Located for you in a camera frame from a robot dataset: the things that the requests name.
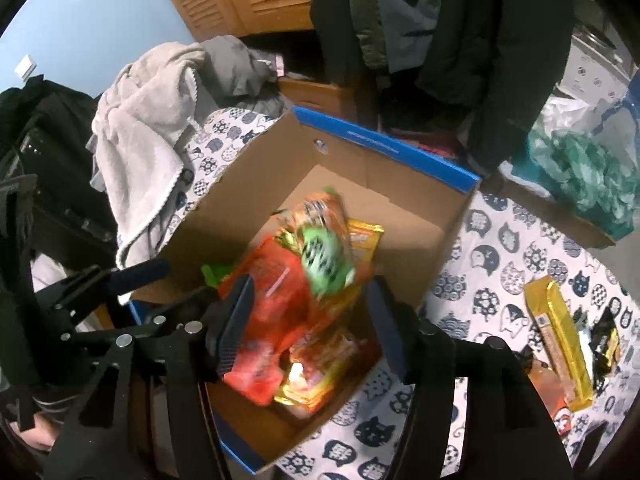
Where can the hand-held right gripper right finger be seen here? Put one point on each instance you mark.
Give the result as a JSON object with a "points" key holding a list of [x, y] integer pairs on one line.
{"points": [[390, 332]]}

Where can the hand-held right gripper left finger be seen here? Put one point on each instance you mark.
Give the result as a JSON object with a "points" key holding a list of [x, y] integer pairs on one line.
{"points": [[235, 325]]}

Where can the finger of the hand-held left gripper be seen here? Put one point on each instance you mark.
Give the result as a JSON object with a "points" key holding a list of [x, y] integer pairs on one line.
{"points": [[145, 275], [195, 302]]}

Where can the red orange snack packet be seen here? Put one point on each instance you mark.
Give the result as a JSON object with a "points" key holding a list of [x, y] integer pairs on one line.
{"points": [[280, 310]]}

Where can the orange and gold snack packet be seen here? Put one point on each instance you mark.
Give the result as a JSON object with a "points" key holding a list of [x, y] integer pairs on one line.
{"points": [[330, 365]]}

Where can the wide yellow snack packet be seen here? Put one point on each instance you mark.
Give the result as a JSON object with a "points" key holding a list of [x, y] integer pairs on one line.
{"points": [[365, 237]]}

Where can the orange packet with green label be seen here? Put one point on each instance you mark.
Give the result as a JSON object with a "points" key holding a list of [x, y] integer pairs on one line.
{"points": [[325, 250]]}

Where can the blue cardboard box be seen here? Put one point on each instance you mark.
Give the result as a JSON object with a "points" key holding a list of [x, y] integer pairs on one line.
{"points": [[400, 200]]}

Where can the cat print cloth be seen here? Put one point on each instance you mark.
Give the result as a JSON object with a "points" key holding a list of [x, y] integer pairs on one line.
{"points": [[500, 260]]}

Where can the white towel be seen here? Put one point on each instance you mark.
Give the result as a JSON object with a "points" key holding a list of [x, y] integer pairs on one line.
{"points": [[145, 135]]}

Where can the black bag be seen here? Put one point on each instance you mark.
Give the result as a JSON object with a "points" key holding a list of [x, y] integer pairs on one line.
{"points": [[55, 160]]}

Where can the long yellow snack packet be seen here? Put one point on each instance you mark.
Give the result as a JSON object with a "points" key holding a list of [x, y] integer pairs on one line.
{"points": [[557, 340]]}

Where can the black and yellow snack packet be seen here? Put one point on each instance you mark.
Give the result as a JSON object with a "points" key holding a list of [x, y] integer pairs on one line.
{"points": [[605, 345]]}

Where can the grey cloth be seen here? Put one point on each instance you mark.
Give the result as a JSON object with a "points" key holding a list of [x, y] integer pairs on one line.
{"points": [[240, 70]]}

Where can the wooden crate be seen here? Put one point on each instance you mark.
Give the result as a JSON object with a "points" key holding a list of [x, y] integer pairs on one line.
{"points": [[320, 97]]}

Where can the white bag with teal cloth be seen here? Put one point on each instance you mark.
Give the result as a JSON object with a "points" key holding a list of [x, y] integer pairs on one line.
{"points": [[590, 175]]}

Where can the black hanging coat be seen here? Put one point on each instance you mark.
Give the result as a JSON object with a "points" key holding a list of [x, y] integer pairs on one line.
{"points": [[505, 60]]}

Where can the grey hanging jacket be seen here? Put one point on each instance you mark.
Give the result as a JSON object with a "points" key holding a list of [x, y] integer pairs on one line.
{"points": [[405, 15]]}

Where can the white storage box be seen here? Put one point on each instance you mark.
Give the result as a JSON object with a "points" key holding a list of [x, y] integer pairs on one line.
{"points": [[590, 70]]}

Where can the white wall switch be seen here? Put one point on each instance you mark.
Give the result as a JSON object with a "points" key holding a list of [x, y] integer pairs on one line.
{"points": [[25, 67]]}

